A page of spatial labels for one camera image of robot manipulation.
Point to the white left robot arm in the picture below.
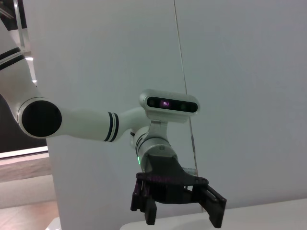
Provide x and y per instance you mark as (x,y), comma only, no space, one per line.
(84,124)

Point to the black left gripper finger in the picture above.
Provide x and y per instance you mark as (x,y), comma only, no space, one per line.
(144,203)
(214,206)

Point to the metal window frame post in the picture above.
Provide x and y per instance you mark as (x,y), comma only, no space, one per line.
(20,26)

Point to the small wall panel hinge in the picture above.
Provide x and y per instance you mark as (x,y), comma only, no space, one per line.
(193,143)

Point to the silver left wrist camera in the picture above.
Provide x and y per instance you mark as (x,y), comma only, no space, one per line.
(168,105)

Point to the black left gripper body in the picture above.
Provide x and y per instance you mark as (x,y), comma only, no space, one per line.
(168,184)

